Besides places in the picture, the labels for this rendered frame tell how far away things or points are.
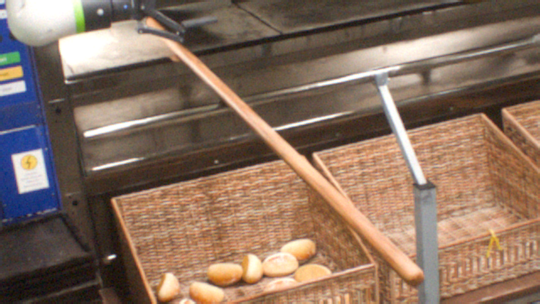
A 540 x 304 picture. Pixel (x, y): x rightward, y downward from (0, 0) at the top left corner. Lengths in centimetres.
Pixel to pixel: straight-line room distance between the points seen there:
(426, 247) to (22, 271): 93
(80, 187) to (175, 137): 28
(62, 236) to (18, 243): 11
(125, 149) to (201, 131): 21
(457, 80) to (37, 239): 128
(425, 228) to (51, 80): 100
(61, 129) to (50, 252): 37
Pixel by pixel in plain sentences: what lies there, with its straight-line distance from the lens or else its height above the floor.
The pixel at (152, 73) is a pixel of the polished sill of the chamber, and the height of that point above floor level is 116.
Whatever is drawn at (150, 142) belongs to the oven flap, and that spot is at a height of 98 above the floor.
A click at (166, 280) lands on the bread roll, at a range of 276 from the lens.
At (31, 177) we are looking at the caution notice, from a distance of 272.
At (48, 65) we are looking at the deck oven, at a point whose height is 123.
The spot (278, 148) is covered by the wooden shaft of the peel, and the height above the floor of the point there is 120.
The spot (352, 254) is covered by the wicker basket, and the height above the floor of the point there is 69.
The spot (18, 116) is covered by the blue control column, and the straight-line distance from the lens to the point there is 267.
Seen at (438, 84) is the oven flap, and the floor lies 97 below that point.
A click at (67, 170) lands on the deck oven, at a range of 277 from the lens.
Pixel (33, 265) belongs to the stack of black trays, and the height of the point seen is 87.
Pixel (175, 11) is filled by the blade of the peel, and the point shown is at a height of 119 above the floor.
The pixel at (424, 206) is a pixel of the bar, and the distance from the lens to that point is 243.
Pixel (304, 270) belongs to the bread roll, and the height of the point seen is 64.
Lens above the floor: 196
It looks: 22 degrees down
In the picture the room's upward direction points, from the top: 6 degrees counter-clockwise
